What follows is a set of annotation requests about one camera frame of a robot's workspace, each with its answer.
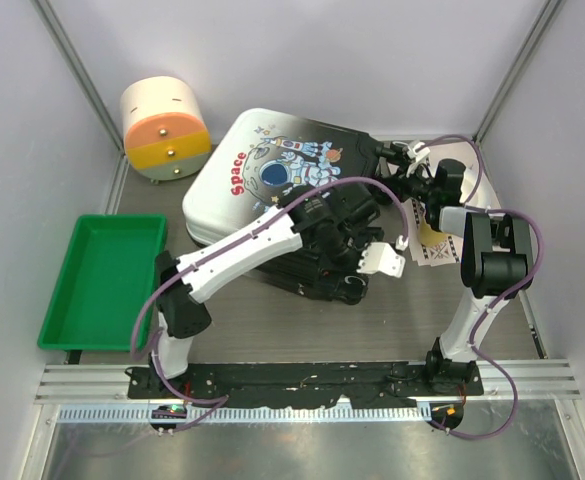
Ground round mini drawer cabinet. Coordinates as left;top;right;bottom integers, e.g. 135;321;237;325
120;76;212;183

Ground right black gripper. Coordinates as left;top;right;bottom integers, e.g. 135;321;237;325
378;160;438;205

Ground white black space suitcase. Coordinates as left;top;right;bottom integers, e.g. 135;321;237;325
182;109;407;300

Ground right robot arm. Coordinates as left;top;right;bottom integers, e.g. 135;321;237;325
376;141;543;395

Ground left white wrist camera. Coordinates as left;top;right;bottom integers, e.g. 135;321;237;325
357;242;406;278

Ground green plastic tray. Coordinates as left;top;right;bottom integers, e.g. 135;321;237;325
37;214;168;352

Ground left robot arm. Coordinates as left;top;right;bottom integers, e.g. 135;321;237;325
149;187;384;399

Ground yellow cup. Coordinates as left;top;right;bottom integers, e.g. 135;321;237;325
418;223;447;248

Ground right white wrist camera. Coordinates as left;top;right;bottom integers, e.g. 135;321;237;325
404;140;430;176

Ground aluminium rail frame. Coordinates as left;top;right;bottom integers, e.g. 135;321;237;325
35;360;581;405

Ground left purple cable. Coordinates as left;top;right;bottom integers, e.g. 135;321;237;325
130;175;411;434

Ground white slotted cable duct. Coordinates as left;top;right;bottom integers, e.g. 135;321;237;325
57;401;431;424

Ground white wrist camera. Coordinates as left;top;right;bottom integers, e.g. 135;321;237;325
404;140;430;176
357;242;406;278

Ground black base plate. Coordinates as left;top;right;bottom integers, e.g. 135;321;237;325
125;361;484;409

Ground patterned placemat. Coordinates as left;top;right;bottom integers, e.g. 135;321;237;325
401;144;488;269

